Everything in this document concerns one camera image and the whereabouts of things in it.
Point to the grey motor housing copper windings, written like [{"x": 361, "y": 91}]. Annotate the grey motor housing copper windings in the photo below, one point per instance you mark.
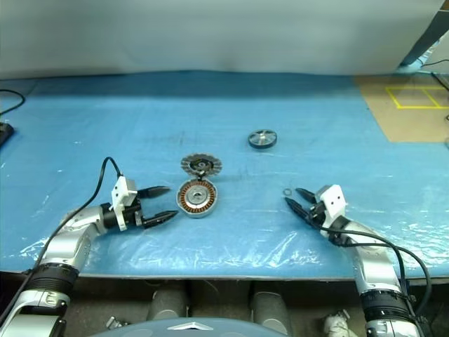
[{"x": 196, "y": 200}]

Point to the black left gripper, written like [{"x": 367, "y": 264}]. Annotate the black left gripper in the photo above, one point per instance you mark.
[{"x": 135, "y": 216}]

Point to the grey metal cover plate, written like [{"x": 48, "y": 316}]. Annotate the grey metal cover plate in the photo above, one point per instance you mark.
[{"x": 201, "y": 165}]

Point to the grey rounded cylinder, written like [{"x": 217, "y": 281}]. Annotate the grey rounded cylinder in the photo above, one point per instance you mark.
[
  {"x": 168, "y": 303},
  {"x": 271, "y": 310}
]

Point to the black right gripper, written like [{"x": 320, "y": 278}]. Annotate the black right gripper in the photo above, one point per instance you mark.
[{"x": 315, "y": 215}]

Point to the black rotor silver spokes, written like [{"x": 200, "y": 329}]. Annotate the black rotor silver spokes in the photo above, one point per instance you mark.
[{"x": 262, "y": 137}]

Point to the grey stand leg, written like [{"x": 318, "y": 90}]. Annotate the grey stand leg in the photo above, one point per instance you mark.
[{"x": 421, "y": 47}]

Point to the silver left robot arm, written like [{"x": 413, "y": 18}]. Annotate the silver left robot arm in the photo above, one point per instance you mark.
[{"x": 70, "y": 231}]

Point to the black box device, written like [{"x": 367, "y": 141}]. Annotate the black box device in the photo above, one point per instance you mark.
[{"x": 4, "y": 133}]

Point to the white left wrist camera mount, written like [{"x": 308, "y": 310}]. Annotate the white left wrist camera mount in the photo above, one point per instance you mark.
[{"x": 121, "y": 189}]

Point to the grey robot torso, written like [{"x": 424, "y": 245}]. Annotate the grey robot torso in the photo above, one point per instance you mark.
[{"x": 182, "y": 328}]

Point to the brown cardboard sheet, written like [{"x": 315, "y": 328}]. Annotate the brown cardboard sheet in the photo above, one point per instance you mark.
[{"x": 410, "y": 123}]

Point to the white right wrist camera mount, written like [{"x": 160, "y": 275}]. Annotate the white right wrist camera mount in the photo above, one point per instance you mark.
[{"x": 333, "y": 200}]

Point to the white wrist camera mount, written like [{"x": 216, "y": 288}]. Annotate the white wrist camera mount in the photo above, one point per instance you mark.
[
  {"x": 333, "y": 200},
  {"x": 121, "y": 189}
]

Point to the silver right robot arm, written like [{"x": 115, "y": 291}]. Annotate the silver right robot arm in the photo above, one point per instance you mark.
[{"x": 375, "y": 263}]

